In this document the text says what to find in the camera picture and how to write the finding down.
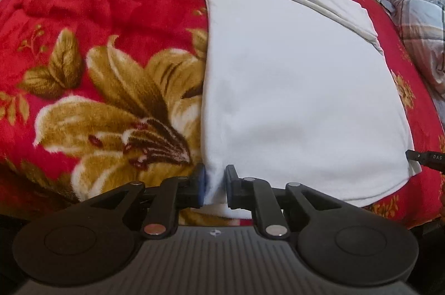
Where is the red floral blanket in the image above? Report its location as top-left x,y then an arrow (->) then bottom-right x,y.
0,0 -> 445,230

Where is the plaid quilt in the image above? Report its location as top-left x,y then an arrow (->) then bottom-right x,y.
383,0 -> 444,122

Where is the white shirt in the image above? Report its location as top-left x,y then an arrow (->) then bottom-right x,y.
201,0 -> 421,218

